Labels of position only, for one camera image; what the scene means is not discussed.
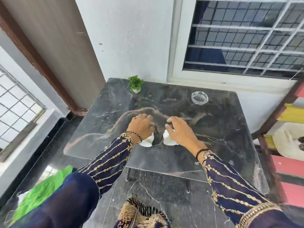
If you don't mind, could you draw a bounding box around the person's right hand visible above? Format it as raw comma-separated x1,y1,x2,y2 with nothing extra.
165,116,206,156

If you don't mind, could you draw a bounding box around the person's left hand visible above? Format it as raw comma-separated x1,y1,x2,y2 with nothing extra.
126,113,156,143

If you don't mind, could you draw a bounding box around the white gold-patterned cup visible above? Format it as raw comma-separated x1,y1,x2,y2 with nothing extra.
163,129,179,146
138,133,155,148

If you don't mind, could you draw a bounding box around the clear glass ashtray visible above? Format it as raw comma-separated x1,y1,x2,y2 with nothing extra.
191,91,209,105

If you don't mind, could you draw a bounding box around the small green potted plant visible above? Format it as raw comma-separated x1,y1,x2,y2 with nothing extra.
128,75,144,94

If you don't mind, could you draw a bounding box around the person's right forearm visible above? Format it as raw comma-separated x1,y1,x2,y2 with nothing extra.
196,149,283,226

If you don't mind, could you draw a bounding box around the person's left forearm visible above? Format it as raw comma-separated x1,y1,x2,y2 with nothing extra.
77,132,143,196

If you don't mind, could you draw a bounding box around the dark marble table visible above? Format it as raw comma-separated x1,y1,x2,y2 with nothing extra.
63,78,270,195

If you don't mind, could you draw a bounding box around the black wrist thread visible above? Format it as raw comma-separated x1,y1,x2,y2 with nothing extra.
195,148,210,162

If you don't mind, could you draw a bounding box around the navy gold embroidered dress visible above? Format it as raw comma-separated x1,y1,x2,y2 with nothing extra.
9,172,304,228

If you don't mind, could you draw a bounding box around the cream perforated plastic basket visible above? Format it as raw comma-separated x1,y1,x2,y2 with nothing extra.
272,123,304,162

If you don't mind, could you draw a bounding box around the pink and yellow wooden bench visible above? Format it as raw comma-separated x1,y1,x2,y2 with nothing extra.
251,78,304,208

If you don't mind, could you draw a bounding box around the grey wood-grain door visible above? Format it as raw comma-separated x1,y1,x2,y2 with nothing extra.
0,0,106,110

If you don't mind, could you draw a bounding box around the green plastic bag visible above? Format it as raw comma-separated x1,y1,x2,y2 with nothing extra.
9,165,74,226

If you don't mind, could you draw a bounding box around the balcony metal mesh grille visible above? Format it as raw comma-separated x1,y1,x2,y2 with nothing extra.
0,65,47,162

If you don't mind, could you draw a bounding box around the black and gold beaded bracelet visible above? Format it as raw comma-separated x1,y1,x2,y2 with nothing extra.
125,131,143,144

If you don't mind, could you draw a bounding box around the brown door frame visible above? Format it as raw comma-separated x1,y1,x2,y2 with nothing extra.
0,0,88,117

